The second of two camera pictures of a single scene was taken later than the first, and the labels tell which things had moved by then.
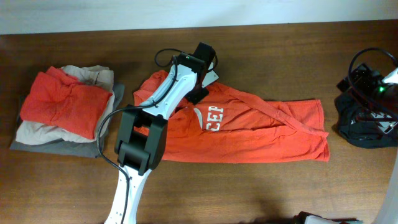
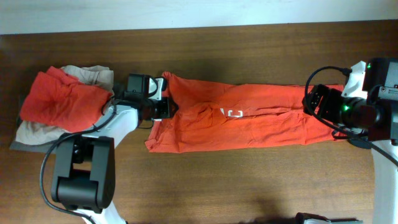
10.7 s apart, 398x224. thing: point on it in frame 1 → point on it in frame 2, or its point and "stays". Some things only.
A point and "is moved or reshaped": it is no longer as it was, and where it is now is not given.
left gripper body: [197, 94] → [161, 108]
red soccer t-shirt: [227, 124] is moved or reshaped
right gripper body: [367, 83] → [331, 105]
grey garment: [119, 91] → [46, 148]
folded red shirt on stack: [55, 98] stays
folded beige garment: [96, 77] stays
